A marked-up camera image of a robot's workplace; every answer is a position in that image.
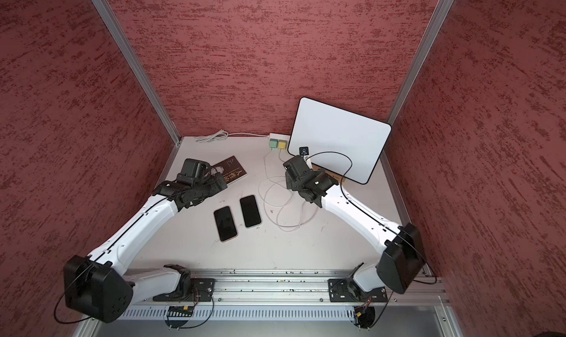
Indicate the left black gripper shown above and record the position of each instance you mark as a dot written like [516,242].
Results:
[211,180]

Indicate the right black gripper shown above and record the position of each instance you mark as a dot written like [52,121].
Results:
[291,184]

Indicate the black smartphone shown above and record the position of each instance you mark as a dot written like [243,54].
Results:
[250,211]
[225,224]

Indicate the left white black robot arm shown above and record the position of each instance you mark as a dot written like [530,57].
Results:
[99,285]

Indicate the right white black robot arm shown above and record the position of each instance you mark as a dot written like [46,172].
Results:
[400,250]

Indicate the dark portrait book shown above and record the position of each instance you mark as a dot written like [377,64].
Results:
[230,169]

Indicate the white tablet screen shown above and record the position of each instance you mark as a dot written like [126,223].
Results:
[338,140]

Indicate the white power strip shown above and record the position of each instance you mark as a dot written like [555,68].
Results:
[279,137]

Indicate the green charger plug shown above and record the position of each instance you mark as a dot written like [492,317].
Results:
[273,143]

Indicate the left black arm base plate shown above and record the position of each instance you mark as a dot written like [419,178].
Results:
[196,290]

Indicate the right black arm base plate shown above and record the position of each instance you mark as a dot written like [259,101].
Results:
[345,290]

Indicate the aluminium mounting rail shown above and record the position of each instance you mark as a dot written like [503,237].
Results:
[281,287]

